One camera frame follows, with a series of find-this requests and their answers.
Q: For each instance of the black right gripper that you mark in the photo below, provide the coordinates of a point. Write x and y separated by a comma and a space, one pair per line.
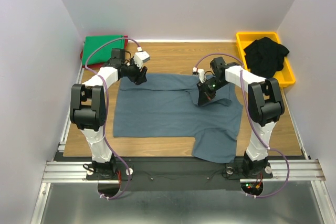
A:
204, 95

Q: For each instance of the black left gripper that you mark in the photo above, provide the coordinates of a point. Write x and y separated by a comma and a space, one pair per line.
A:
143, 78

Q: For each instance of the blue-grey t-shirt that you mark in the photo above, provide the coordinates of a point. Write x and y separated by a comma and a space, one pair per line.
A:
166, 106

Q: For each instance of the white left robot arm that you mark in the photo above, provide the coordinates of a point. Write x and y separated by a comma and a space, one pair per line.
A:
89, 106

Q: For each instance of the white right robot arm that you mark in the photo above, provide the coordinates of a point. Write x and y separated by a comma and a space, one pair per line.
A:
263, 103

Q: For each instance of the folded red t-shirt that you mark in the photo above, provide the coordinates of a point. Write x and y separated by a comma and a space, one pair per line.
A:
91, 43

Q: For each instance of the black crumpled t-shirt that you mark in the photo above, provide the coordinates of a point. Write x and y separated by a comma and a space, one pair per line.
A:
264, 57

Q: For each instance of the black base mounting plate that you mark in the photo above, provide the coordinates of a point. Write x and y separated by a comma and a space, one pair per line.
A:
177, 174

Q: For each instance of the yellow plastic bin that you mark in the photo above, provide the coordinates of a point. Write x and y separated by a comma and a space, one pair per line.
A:
286, 76

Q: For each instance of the small electronics board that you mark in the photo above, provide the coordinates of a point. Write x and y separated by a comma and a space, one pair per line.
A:
255, 188

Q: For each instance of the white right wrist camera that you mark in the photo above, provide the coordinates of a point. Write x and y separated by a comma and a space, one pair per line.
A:
200, 73

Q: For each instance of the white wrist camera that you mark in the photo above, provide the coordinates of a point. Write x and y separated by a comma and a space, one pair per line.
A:
200, 73
141, 57

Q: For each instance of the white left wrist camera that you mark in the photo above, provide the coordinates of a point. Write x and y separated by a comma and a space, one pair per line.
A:
141, 57

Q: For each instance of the aluminium extrusion rail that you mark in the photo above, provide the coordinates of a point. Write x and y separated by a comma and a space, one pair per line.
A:
299, 170

